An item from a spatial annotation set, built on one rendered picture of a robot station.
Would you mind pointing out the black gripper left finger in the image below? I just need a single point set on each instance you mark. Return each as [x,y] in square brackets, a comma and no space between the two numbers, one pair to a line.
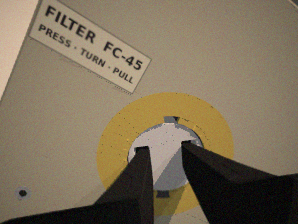
[129,200]

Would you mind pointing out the beige cylinder with grey slotted end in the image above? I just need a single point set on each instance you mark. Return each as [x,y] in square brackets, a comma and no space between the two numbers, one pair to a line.
[164,142]

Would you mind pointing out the beige service panel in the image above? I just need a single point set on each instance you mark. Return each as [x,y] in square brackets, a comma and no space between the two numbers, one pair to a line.
[91,75]

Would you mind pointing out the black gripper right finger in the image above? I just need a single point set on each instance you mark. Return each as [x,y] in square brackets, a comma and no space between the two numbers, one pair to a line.
[230,192]

